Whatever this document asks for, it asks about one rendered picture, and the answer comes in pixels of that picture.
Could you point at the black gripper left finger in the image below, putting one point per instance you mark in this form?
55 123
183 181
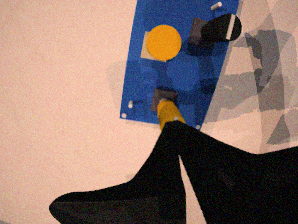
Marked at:
156 195

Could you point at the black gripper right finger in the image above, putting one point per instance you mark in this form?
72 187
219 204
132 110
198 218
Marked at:
230 183

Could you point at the blue circuit board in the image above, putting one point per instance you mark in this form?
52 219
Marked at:
175 56

